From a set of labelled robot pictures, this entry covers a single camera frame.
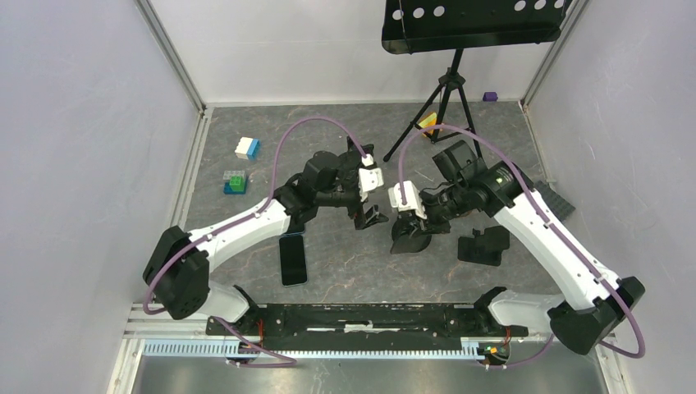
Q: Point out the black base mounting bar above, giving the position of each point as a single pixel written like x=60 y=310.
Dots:
x=429 y=326

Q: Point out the green white blue blocks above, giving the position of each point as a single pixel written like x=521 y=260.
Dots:
x=234 y=182

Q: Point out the black round-base phone stand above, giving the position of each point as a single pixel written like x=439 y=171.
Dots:
x=354 y=157

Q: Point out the black music stand tripod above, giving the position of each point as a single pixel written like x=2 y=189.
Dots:
x=411 y=27

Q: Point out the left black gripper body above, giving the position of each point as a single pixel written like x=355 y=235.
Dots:
x=354 y=208

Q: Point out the orange yellow block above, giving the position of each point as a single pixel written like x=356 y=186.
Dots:
x=427 y=121

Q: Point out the grey studded baseplate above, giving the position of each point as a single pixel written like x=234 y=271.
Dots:
x=559 y=206

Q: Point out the white and blue blocks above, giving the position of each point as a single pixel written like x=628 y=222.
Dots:
x=247 y=148

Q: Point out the black square-base phone holder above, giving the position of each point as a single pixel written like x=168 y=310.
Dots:
x=484 y=247

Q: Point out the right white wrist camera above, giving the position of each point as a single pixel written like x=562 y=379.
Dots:
x=404 y=197

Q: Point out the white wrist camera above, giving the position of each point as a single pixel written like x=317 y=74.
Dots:
x=370 y=177
x=404 y=197

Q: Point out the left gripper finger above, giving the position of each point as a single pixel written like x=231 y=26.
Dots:
x=362 y=219
x=376 y=217

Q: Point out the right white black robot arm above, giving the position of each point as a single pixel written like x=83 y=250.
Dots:
x=592 y=299

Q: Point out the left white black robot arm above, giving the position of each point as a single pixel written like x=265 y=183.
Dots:
x=178 y=272

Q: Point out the purple block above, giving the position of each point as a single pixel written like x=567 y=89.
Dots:
x=490 y=96

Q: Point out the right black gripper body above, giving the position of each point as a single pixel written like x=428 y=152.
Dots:
x=440 y=208

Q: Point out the lower left black smartphone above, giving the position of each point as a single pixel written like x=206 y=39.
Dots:
x=293 y=260

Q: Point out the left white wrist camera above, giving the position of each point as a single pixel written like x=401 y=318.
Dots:
x=370 y=177

